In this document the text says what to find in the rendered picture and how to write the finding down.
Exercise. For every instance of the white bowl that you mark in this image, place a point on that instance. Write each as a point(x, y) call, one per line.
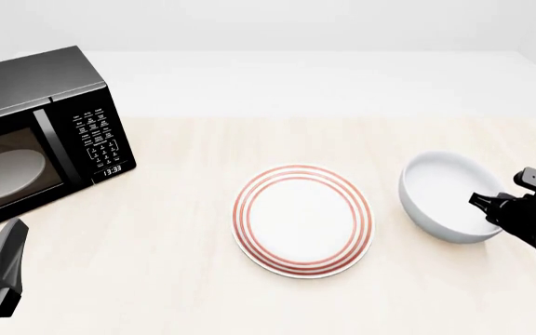
point(440, 195)

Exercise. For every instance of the white microwave turntable plate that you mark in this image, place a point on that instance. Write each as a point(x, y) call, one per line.
point(3, 174)

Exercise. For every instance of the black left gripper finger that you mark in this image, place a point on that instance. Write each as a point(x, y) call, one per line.
point(5, 256)

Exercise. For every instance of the white plate with red rings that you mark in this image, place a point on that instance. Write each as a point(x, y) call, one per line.
point(303, 221)

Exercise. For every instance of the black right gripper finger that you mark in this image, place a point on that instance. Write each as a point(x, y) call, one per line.
point(486, 202)

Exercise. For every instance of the black microwave oven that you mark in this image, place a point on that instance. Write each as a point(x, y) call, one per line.
point(21, 83)

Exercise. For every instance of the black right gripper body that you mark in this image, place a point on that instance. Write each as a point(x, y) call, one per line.
point(514, 216)

